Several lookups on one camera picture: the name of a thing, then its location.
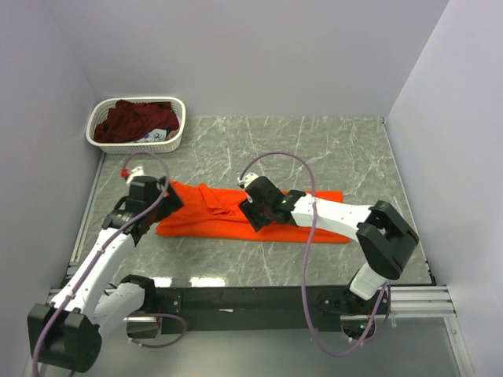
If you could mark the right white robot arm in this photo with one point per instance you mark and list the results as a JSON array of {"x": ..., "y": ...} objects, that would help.
[{"x": 385, "y": 237}]

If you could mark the dark red shirt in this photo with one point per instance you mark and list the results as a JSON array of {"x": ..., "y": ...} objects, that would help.
[{"x": 127, "y": 122}]

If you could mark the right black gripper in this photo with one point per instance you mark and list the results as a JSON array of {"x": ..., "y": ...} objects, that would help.
[{"x": 249, "y": 207}]

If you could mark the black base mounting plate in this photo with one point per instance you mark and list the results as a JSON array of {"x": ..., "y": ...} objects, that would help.
[{"x": 255, "y": 308}]

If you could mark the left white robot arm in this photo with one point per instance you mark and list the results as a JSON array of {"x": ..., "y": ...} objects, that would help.
[{"x": 68, "y": 330}]

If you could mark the orange polo shirt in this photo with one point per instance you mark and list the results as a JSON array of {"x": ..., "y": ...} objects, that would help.
[{"x": 214, "y": 213}]

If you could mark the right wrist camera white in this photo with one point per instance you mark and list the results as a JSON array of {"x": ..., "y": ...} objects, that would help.
[{"x": 246, "y": 180}]

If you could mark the aluminium rail frame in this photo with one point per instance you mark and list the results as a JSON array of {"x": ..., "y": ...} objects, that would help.
[{"x": 406, "y": 331}]

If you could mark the white plastic laundry basket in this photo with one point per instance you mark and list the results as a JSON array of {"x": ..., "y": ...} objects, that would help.
[{"x": 99, "y": 114}]

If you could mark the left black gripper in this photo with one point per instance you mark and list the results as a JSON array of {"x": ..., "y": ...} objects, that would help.
[{"x": 171, "y": 203}]

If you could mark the white printed shirt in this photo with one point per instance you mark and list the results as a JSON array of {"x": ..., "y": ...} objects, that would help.
[{"x": 158, "y": 135}]

